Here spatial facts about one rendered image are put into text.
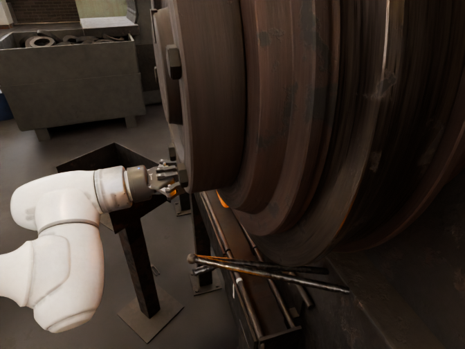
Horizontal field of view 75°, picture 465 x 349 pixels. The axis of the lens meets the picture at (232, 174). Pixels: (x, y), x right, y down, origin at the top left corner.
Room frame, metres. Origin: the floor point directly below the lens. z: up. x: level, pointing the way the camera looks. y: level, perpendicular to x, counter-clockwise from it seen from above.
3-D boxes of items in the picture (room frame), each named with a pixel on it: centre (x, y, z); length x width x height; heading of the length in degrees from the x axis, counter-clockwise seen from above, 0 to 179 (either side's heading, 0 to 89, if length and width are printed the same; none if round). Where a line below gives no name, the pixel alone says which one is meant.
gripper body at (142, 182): (0.53, 0.17, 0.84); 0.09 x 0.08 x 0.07; 107
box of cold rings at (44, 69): (2.82, 1.41, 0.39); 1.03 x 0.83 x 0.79; 111
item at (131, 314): (0.77, 0.36, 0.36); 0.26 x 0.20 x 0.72; 52
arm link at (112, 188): (0.51, 0.24, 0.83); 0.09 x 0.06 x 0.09; 17
